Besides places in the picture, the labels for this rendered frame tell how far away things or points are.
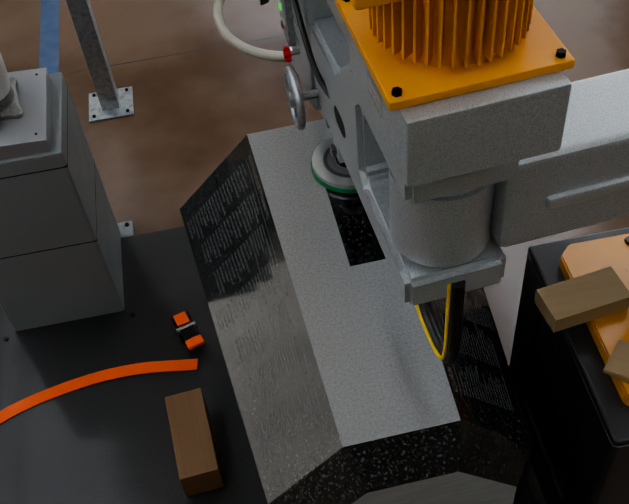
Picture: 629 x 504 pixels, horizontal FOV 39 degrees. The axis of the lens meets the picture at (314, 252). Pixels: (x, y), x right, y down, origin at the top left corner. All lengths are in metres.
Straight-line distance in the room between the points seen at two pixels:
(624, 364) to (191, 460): 1.32
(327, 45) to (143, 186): 1.95
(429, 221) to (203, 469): 1.43
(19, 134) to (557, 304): 1.61
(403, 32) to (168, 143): 2.70
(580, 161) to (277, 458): 0.98
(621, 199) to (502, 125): 0.45
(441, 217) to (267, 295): 0.82
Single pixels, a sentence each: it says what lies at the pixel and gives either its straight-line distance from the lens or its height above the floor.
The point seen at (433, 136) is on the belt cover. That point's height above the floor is 1.68.
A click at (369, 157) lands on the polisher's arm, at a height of 1.32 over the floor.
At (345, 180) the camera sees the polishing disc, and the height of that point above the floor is 0.87.
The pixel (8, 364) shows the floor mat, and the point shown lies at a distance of 3.33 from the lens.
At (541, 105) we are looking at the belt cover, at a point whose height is 1.69.
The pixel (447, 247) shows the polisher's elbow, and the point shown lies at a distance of 1.61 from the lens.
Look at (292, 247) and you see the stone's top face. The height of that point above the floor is 0.85.
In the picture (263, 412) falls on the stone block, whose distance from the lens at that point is 2.17.
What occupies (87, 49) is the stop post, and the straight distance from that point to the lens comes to 3.97.
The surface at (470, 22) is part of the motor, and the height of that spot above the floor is 1.83.
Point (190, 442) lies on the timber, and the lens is 2.82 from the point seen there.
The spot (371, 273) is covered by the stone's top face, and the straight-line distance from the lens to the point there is 2.20.
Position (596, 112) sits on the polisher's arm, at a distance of 1.65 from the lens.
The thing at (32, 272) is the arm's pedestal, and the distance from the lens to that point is 3.15.
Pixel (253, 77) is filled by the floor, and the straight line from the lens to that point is 4.18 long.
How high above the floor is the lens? 2.55
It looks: 49 degrees down
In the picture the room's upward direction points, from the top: 7 degrees counter-clockwise
